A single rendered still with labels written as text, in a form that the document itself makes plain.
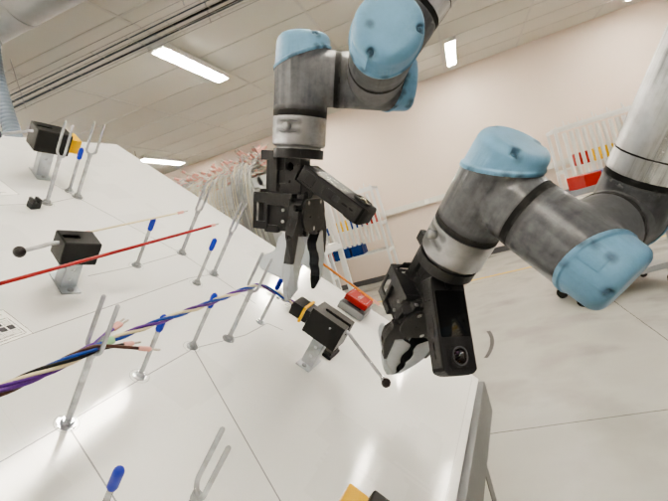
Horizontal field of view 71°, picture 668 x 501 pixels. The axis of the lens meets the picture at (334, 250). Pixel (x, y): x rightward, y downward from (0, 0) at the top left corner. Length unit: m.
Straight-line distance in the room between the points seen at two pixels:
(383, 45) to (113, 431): 0.46
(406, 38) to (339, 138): 8.52
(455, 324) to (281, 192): 0.30
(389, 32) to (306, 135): 0.20
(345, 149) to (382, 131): 0.76
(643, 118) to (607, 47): 8.69
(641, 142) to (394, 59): 0.25
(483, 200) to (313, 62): 0.30
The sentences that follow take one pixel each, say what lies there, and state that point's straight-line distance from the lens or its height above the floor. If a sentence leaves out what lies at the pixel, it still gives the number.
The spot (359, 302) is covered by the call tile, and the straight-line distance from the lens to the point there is 0.92.
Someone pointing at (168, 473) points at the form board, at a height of 1.06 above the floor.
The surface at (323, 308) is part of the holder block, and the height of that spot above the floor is 1.13.
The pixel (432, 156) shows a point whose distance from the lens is 8.72.
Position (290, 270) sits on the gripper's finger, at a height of 1.20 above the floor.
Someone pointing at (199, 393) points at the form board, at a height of 1.10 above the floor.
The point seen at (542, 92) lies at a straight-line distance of 8.92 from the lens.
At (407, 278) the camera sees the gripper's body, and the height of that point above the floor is 1.15.
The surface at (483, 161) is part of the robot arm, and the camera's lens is 0.47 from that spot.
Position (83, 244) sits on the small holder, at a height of 1.31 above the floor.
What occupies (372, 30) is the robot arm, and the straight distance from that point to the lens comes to 0.51.
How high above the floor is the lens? 1.24
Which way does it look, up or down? 3 degrees down
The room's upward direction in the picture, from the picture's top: 16 degrees counter-clockwise
